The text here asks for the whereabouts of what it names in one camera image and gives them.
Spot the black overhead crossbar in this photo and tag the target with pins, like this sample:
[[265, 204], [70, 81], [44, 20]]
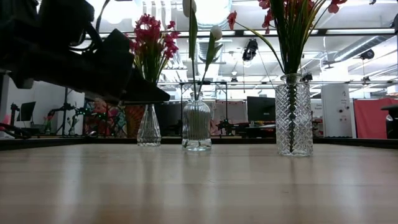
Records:
[[342, 31]]

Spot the round ribbed glass vase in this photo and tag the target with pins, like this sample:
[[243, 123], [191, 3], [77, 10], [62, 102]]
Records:
[[196, 124]]

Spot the black metal table frame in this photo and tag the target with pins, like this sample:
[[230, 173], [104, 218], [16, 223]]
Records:
[[62, 143]]

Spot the small black monitor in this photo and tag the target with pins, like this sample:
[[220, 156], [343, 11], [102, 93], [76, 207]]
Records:
[[27, 111]]

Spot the diamond cut glass vase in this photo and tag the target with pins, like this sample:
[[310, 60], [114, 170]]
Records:
[[293, 124]]

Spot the black background equipment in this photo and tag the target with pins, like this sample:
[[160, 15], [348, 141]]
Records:
[[392, 119]]

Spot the slim conical glass vase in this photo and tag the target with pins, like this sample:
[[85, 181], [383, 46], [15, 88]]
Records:
[[149, 130]]

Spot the black hanging camera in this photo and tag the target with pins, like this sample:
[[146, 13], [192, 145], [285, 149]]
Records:
[[307, 77], [367, 54], [250, 49], [234, 80]]

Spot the silver ribbed air duct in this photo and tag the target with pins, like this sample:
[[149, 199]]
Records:
[[214, 12]]

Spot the white pillar with controls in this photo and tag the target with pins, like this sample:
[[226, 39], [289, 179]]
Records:
[[337, 105]]

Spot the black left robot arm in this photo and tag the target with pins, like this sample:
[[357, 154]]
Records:
[[18, 31]]

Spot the black background robot arm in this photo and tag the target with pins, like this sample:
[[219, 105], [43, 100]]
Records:
[[225, 124], [60, 109]]

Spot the colourful patterned fabric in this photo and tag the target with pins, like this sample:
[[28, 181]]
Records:
[[133, 119]]

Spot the pink artificial flower bunch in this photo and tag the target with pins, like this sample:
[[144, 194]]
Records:
[[149, 28], [135, 46], [171, 43]]

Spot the red partition panel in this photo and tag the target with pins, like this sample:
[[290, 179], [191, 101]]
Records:
[[370, 112]]

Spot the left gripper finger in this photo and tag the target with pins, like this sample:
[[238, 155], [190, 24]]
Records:
[[121, 81]]

